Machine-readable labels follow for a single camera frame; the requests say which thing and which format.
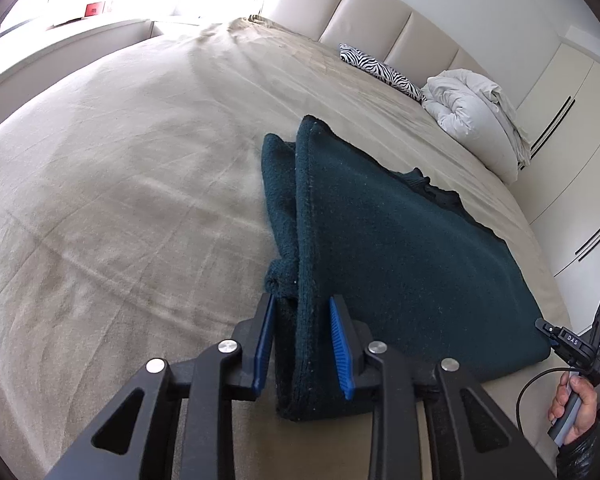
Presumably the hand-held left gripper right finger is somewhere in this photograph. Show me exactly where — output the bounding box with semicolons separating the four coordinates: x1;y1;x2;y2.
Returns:
328;295;556;480

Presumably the person's right hand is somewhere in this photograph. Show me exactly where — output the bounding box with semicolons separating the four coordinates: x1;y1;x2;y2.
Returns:
548;372;600;443

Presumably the black cable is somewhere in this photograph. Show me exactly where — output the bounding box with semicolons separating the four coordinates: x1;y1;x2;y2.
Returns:
516;366;581;433

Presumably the bed with beige sheet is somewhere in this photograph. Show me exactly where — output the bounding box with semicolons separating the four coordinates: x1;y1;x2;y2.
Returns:
0;15;561;480

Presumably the white bundled duvet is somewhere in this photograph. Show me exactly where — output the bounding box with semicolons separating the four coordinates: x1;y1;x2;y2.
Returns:
421;68;533;184

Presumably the zebra print pillow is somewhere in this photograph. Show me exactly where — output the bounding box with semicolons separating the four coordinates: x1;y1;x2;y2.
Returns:
339;43;427;103

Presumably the cream padded headboard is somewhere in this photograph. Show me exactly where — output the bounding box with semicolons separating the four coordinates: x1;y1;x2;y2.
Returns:
260;0;561;106

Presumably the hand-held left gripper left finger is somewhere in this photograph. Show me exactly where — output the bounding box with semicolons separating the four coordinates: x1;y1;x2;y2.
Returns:
45;294;276;480

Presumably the dark green sweater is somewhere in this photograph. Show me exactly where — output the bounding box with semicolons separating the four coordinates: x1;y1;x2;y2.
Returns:
261;115;551;421

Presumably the white window ledge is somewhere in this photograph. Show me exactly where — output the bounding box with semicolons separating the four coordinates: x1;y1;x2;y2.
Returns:
0;17;153;106

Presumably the person's right forearm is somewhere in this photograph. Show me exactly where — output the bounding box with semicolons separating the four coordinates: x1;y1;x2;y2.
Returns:
555;419;600;480

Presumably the white wardrobe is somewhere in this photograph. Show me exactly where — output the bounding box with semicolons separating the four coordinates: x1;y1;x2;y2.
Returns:
515;42;600;306

